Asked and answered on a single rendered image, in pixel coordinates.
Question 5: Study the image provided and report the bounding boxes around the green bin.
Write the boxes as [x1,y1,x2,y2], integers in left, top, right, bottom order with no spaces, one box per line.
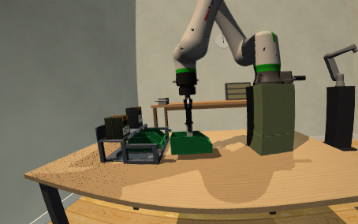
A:
[128,133,164,151]
[170,131,213,155]
[138,129,166,144]

